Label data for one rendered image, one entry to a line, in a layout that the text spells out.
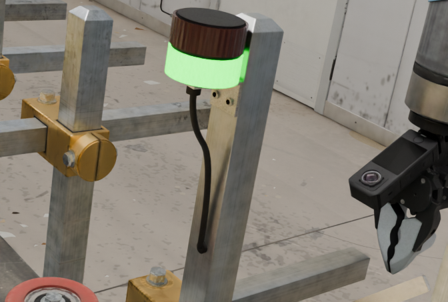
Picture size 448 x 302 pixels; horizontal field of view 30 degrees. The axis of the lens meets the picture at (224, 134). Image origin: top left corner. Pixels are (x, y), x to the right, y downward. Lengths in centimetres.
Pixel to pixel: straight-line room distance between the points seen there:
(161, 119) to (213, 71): 40
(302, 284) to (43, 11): 76
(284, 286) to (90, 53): 32
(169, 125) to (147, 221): 181
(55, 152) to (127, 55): 38
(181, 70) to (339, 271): 40
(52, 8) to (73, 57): 60
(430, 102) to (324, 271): 22
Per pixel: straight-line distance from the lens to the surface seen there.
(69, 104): 92
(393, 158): 98
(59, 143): 93
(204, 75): 64
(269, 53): 69
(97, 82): 91
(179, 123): 105
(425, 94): 97
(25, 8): 147
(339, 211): 318
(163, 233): 278
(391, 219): 105
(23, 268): 118
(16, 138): 94
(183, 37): 64
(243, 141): 70
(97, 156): 91
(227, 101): 69
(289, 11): 431
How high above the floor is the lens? 132
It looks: 21 degrees down
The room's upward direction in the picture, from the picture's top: 10 degrees clockwise
